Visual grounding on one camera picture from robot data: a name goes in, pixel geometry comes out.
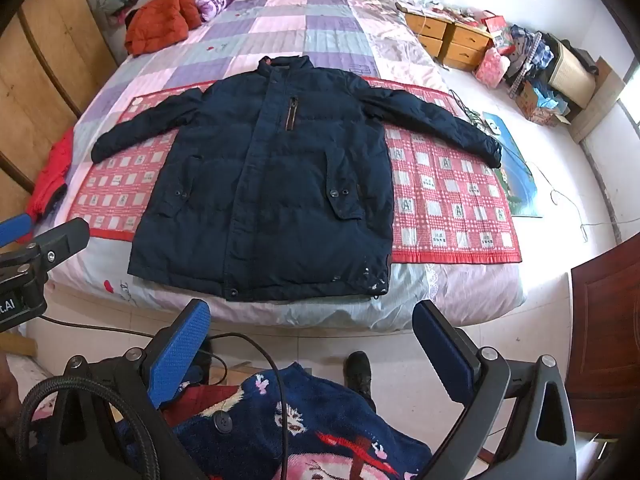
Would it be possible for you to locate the pile of small household clutter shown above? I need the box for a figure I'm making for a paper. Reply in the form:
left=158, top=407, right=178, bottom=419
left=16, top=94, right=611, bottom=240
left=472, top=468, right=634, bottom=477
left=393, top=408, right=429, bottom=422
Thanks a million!
left=395, top=0, right=508, bottom=28

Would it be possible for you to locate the orange down jacket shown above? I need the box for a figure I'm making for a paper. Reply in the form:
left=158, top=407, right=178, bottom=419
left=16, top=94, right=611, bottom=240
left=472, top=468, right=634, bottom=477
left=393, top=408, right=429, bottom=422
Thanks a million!
left=124, top=0, right=203, bottom=56

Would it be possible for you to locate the navy padded jacket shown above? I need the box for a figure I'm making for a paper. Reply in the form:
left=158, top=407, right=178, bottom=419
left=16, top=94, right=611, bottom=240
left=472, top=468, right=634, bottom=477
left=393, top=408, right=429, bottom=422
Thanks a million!
left=91, top=55, right=503, bottom=303

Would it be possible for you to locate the pastel patchwork quilt bed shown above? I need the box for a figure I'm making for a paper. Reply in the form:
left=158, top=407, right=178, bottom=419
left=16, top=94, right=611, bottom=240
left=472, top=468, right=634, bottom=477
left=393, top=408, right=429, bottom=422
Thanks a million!
left=27, top=0, right=526, bottom=333

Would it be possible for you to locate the black braided cable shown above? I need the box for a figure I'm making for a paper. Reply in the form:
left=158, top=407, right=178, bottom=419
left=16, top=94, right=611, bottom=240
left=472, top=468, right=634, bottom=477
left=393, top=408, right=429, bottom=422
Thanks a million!
left=17, top=372, right=176, bottom=480

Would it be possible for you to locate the flat cardboard sheet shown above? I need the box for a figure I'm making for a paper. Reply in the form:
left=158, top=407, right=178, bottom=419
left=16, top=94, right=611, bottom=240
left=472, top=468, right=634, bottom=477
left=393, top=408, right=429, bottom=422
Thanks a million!
left=570, top=57, right=626, bottom=143

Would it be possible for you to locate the thin white cable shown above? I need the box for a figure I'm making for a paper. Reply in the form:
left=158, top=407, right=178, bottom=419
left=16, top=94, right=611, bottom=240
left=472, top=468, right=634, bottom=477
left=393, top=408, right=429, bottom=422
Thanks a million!
left=530, top=160, right=621, bottom=241

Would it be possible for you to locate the person's patterned blue sweater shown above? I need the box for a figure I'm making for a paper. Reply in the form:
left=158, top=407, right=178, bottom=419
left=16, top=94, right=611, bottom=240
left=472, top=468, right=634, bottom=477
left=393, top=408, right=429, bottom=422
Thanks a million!
left=115, top=362, right=433, bottom=480

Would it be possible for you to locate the red garment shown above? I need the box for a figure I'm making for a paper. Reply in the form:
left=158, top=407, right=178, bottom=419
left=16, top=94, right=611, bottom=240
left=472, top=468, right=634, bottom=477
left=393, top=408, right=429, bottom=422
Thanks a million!
left=25, top=127, right=76, bottom=221

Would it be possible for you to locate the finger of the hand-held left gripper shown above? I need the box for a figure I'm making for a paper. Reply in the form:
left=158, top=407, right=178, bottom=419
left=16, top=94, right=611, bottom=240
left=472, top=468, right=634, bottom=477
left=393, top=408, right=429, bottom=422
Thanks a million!
left=0, top=214, right=33, bottom=248
left=30, top=218, right=91, bottom=271

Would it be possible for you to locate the purple patterned pillow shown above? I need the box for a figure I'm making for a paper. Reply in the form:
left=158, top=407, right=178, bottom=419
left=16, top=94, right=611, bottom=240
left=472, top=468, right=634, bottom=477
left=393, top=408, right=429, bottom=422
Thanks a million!
left=194, top=0, right=238, bottom=23

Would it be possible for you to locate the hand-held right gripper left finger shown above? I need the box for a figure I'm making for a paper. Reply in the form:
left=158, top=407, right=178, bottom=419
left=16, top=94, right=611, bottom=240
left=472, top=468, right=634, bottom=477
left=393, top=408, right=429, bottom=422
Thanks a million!
left=47, top=299, right=213, bottom=480

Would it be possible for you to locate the thin black cable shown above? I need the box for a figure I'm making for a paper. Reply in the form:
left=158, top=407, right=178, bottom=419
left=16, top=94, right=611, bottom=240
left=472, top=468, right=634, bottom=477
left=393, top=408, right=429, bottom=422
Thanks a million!
left=42, top=316, right=293, bottom=480

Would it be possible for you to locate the pile of clothes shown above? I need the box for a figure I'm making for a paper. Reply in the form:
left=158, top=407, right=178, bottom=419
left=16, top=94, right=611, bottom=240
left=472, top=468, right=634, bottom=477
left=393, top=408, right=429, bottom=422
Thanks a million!
left=502, top=22, right=601, bottom=111

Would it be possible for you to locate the pink bag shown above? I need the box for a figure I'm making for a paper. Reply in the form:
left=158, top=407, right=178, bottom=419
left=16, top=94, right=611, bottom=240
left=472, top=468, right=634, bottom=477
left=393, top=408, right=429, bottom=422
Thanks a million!
left=474, top=47, right=511, bottom=86

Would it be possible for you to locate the wooden bedside cabinet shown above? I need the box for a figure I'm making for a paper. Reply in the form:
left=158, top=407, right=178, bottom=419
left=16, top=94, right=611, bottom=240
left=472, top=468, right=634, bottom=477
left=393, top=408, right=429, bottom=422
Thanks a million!
left=442, top=22, right=493, bottom=72
left=404, top=10, right=453, bottom=58

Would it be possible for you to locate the person's black shoe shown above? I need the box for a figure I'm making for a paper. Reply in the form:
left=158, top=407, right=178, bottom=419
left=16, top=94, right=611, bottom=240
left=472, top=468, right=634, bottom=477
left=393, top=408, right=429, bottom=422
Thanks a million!
left=345, top=351, right=376, bottom=413

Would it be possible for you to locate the dark wooden door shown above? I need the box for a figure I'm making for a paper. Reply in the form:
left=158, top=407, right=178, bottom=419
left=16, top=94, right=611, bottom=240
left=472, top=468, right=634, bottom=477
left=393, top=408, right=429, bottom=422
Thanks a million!
left=570, top=232, right=640, bottom=438

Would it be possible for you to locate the cardboard box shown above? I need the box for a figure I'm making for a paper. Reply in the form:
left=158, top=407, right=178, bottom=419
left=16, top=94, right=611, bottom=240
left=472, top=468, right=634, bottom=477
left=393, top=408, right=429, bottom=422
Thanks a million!
left=515, top=82, right=571, bottom=128

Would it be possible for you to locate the woven tan case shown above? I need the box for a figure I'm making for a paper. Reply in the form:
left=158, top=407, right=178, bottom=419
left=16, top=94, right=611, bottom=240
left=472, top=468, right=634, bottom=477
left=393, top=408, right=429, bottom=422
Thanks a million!
left=547, top=40, right=598, bottom=108

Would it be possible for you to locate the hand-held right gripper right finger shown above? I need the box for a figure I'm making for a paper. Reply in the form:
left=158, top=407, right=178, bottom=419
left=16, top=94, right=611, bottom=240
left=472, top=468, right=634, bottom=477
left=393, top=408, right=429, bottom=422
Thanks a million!
left=412, top=301, right=578, bottom=480

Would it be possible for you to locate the blue green poster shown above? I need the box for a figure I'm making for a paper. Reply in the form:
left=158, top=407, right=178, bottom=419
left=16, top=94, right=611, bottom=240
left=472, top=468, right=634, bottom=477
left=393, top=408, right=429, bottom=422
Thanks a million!
left=482, top=110, right=543, bottom=218

